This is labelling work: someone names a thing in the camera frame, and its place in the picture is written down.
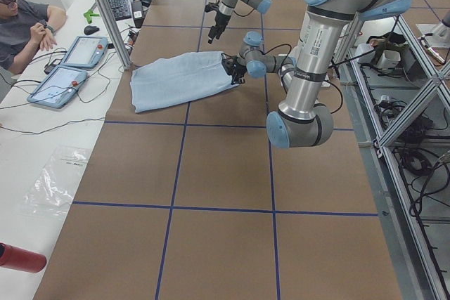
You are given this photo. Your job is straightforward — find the light blue button-up shirt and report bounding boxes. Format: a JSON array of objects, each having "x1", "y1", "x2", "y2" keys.
[{"x1": 130, "y1": 51, "x2": 234, "y2": 113}]

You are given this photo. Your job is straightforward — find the red cylindrical bottle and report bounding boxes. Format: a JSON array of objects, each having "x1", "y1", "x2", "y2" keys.
[{"x1": 1, "y1": 243, "x2": 47, "y2": 273}]

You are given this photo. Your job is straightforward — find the green plastic clip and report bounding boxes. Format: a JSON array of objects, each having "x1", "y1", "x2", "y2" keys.
[{"x1": 84, "y1": 10, "x2": 99, "y2": 24}]

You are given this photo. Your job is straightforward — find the seated person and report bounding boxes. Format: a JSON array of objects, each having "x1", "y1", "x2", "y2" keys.
[{"x1": 1, "y1": 0, "x2": 67, "y2": 74}]

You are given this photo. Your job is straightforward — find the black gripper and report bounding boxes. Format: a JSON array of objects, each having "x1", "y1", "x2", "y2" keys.
[
  {"x1": 221, "y1": 53, "x2": 246, "y2": 85},
  {"x1": 205, "y1": 1, "x2": 231, "y2": 44}
]

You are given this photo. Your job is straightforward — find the blue teach pendant upper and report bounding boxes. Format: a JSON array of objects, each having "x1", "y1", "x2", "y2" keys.
[{"x1": 60, "y1": 36, "x2": 108, "y2": 70}]

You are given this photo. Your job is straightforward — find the black keyboard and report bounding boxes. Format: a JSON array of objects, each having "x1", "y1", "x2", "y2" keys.
[{"x1": 107, "y1": 0, "x2": 132, "y2": 21}]

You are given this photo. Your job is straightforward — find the grey aluminium frame post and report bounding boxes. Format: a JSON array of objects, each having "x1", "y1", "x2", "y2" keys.
[{"x1": 95, "y1": 0, "x2": 131, "y2": 70}]

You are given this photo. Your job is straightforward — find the black computer mouse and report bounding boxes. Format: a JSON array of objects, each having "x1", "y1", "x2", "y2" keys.
[{"x1": 84, "y1": 25, "x2": 100, "y2": 36}]

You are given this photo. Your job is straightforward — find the blue teach pendant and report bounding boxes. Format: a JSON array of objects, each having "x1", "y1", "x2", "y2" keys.
[
  {"x1": 27, "y1": 65, "x2": 88, "y2": 109},
  {"x1": 60, "y1": 36, "x2": 108, "y2": 70}
]

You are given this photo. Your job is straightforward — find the blue teach pendant lower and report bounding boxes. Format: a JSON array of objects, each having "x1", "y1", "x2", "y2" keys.
[{"x1": 27, "y1": 65, "x2": 88, "y2": 109}]

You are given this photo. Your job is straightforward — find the clear plastic bag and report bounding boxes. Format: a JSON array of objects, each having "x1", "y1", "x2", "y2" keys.
[{"x1": 19, "y1": 145, "x2": 92, "y2": 221}]

